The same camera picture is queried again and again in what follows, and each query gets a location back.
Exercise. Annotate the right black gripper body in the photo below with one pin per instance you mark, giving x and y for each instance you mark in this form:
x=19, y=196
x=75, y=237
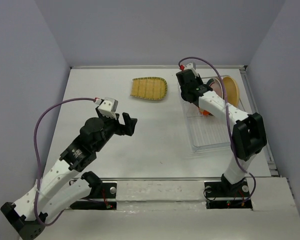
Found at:
x=199, y=79

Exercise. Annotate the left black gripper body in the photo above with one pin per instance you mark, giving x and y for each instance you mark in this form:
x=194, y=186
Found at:
x=111, y=126

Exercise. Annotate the cream plate orange pattern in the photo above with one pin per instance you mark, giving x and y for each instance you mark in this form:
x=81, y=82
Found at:
x=209, y=82

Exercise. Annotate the orange plastic bowl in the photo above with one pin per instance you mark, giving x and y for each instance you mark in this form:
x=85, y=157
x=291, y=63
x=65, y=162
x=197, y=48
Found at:
x=204, y=112

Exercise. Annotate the bamboo pattern tray plate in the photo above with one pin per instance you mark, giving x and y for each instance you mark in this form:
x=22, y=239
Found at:
x=149, y=88

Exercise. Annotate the plain yellow round plate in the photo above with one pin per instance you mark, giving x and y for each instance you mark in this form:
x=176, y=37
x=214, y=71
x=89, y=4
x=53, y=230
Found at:
x=232, y=90

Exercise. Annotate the white plate green red rim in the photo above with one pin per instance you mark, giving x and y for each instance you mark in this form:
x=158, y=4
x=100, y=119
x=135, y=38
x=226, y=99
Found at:
x=217, y=87

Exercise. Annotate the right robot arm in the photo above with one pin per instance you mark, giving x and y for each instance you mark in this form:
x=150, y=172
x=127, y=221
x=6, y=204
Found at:
x=246, y=131

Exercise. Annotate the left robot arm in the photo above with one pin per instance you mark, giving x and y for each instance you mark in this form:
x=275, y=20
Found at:
x=66, y=182

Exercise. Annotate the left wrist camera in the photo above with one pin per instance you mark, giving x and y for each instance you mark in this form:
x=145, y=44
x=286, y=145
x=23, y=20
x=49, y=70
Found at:
x=108, y=108

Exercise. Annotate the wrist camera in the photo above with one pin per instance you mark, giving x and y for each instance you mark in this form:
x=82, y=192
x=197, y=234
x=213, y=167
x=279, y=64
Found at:
x=190, y=66
x=108, y=108

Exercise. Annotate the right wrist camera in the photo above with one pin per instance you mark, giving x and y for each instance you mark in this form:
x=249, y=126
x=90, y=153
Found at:
x=190, y=66

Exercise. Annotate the white wire dish rack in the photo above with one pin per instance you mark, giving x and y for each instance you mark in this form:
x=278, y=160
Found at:
x=206, y=132

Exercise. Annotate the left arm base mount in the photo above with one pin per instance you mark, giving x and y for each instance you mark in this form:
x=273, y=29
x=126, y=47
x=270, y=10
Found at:
x=103, y=200

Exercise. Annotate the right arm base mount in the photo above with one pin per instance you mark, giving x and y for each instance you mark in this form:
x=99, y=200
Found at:
x=219, y=198

